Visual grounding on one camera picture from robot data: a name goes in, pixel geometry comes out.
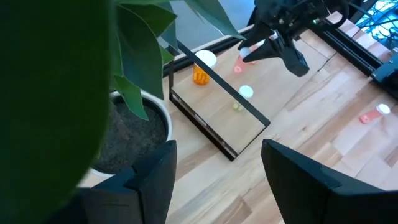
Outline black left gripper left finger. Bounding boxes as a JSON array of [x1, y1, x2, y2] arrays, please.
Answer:
[[93, 140, 178, 224]]

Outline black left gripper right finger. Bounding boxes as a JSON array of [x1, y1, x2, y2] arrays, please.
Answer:
[[262, 139, 343, 224]]

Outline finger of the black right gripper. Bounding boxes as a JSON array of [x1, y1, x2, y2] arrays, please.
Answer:
[[238, 21, 275, 50], [241, 40, 286, 63]]

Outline pink pill bottle white cap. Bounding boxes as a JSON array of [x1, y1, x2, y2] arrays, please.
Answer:
[[359, 103, 391, 124], [233, 45, 259, 75]]

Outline pale yellow pill bottle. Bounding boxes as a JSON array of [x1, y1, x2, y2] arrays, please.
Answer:
[[232, 85, 254, 112]]

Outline large orange pill bottle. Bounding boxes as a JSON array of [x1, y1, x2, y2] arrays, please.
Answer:
[[192, 49, 218, 86]]

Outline wooden shelf black metal legs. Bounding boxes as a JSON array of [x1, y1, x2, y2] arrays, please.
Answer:
[[167, 23, 338, 162]]

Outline black aluminium crossbar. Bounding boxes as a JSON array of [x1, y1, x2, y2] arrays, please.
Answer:
[[162, 26, 261, 78]]

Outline white plant pot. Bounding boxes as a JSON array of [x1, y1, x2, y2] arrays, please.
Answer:
[[90, 90, 174, 180]]

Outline green leafy plant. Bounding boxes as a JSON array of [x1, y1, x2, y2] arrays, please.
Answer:
[[0, 0, 246, 224]]

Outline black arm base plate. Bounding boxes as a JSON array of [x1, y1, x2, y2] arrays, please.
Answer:
[[369, 57, 398, 96]]

